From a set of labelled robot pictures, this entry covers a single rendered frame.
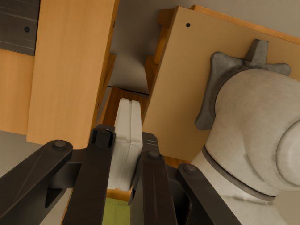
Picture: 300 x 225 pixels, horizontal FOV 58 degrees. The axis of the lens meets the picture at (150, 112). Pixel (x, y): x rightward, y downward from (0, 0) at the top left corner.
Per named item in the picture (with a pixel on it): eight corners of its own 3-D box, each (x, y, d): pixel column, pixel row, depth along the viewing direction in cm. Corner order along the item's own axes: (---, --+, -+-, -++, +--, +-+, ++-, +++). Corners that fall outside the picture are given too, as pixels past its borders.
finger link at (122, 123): (116, 191, 15) (102, 188, 14) (122, 135, 21) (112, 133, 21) (128, 142, 14) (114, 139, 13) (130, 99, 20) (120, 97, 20)
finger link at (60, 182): (102, 198, 13) (37, 187, 12) (111, 147, 17) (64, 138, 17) (109, 171, 12) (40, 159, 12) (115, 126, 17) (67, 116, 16)
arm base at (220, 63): (296, 46, 59) (312, 49, 54) (264, 137, 66) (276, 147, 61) (217, 31, 57) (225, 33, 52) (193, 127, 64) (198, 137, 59)
